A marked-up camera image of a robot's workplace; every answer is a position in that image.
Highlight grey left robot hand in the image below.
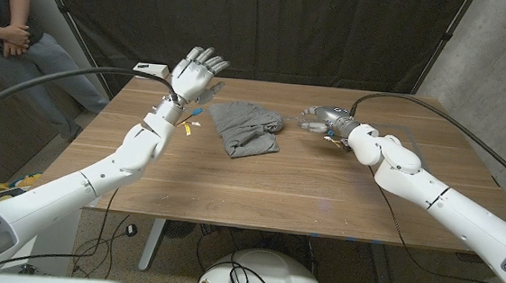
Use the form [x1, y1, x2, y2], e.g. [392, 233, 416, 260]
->
[168, 43, 232, 110]

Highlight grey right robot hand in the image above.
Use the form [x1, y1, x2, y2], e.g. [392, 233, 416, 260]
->
[298, 103, 362, 139]

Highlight grey shorts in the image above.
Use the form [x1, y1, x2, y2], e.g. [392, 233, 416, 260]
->
[205, 97, 287, 163]

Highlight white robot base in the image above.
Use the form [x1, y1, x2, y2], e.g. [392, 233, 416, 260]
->
[195, 244, 330, 283]

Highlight white power strip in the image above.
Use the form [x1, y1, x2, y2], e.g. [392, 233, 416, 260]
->
[132, 61, 170, 82]

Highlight black backdrop curtain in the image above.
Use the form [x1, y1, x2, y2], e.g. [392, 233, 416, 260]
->
[30, 0, 473, 125]

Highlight black backdrop stand pole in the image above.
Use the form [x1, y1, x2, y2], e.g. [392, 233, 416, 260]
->
[411, 0, 476, 99]
[23, 0, 121, 101]

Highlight black round fan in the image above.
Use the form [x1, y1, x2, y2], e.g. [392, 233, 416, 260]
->
[162, 219, 197, 240]

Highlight grey table leg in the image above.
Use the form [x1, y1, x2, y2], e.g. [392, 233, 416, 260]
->
[366, 243, 399, 283]

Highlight white table leg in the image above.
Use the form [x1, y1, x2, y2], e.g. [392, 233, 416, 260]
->
[137, 216, 168, 274]

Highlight yellow teal floor object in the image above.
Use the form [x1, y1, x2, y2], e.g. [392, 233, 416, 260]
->
[0, 169, 43, 198]

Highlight person in dark shirt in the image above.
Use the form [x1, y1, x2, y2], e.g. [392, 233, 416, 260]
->
[0, 0, 118, 144]

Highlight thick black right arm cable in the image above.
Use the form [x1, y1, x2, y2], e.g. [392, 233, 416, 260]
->
[343, 89, 506, 195]

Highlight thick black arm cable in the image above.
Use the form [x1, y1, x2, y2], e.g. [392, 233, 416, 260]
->
[343, 89, 506, 195]
[0, 59, 182, 139]

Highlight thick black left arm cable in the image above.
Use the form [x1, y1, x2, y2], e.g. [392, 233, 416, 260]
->
[0, 59, 182, 139]

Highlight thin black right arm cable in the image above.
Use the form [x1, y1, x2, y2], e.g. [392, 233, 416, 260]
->
[358, 164, 506, 283]

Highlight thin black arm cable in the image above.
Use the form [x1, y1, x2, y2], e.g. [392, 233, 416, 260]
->
[358, 164, 506, 283]
[0, 178, 120, 283]

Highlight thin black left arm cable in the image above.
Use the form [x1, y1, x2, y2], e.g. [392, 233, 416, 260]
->
[0, 178, 120, 283]

